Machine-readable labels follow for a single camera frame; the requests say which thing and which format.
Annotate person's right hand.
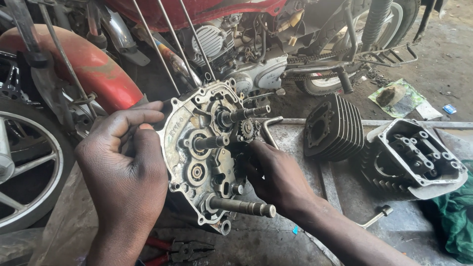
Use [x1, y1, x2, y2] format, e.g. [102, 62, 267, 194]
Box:
[242, 139, 319, 218]

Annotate person's left hand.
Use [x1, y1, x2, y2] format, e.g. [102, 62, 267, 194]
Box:
[75, 101, 169, 245]

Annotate grey engine crankcase with shafts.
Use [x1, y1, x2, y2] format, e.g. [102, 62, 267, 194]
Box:
[158, 78, 277, 236]

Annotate bent metal tube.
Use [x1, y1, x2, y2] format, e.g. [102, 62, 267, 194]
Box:
[259, 116, 284, 150]

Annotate black finned engine cylinder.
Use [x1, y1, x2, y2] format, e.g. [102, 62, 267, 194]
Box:
[303, 93, 365, 162]

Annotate red motorcycle with engine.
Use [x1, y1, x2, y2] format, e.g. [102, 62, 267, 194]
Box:
[87, 0, 449, 97]

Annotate bent metal socket wrench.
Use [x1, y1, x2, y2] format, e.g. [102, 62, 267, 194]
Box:
[356, 205, 394, 230]

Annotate long metal stud rod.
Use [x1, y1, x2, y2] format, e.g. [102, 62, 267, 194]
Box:
[156, 0, 199, 86]
[132, 0, 182, 97]
[179, 0, 217, 81]

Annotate grey engine cylinder head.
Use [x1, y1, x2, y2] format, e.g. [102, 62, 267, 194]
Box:
[358, 118, 469, 201]

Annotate green plastic wrapper with rock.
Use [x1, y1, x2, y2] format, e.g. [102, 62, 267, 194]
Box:
[368, 78, 426, 119]

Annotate green cloth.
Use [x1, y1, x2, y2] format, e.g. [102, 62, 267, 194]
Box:
[421, 160, 473, 265]

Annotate red handled pliers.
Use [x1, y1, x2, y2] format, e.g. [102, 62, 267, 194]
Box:
[144, 236, 216, 266]

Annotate loose drive chain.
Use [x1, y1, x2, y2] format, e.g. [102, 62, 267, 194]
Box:
[366, 66, 395, 88]

